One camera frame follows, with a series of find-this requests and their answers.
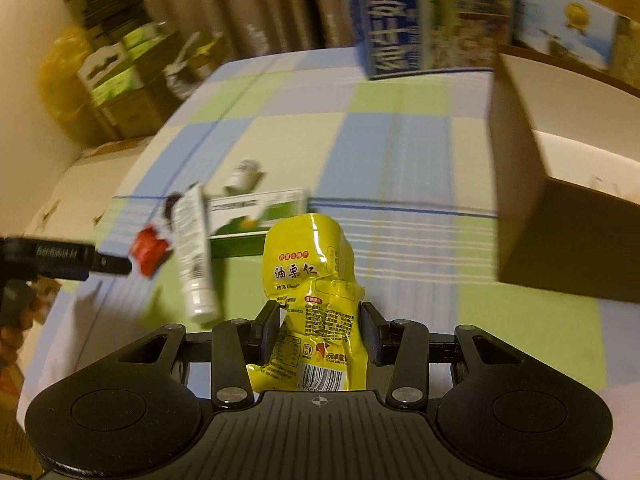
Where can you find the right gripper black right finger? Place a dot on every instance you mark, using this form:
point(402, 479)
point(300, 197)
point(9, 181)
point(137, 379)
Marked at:
point(403, 345)

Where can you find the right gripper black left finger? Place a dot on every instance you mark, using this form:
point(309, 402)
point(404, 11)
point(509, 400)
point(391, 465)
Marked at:
point(235, 344)

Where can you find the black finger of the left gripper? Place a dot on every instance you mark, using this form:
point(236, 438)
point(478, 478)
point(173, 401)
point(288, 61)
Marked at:
point(27, 258)

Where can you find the red snack packet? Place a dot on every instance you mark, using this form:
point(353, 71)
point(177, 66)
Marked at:
point(149, 250)

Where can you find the yellow chestnut snack packet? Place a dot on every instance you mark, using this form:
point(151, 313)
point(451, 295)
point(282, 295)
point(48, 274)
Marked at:
point(308, 269)

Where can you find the dark purple velvet scrunchie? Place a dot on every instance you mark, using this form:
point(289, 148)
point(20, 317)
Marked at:
point(168, 206)

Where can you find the green and white medicine box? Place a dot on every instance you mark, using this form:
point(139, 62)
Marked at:
point(238, 224)

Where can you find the white cream tube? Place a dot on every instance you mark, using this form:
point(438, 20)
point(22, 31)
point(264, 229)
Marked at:
point(192, 254)

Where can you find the small white pill bottle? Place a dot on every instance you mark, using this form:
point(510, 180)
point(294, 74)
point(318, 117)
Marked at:
point(244, 177)

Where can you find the beige cartoon blanket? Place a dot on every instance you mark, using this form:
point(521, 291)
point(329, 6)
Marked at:
point(79, 200)

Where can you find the yellow plastic bag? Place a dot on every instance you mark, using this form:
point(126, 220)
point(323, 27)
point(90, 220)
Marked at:
point(64, 97)

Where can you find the cardboard box with green packs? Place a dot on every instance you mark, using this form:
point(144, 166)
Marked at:
point(126, 82)

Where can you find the white crumpled plastic bag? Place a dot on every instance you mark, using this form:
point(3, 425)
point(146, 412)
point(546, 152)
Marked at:
point(195, 62)

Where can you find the brown open cardboard box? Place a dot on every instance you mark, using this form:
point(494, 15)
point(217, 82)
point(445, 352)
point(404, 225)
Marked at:
point(565, 143)

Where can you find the brown curtain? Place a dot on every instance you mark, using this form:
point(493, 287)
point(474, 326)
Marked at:
point(259, 27)

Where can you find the dark blue milk carton box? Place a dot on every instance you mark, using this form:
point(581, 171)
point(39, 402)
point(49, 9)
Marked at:
point(397, 38)

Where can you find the light blue cow milk box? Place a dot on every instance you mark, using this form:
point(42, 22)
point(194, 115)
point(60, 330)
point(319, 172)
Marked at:
point(581, 31)

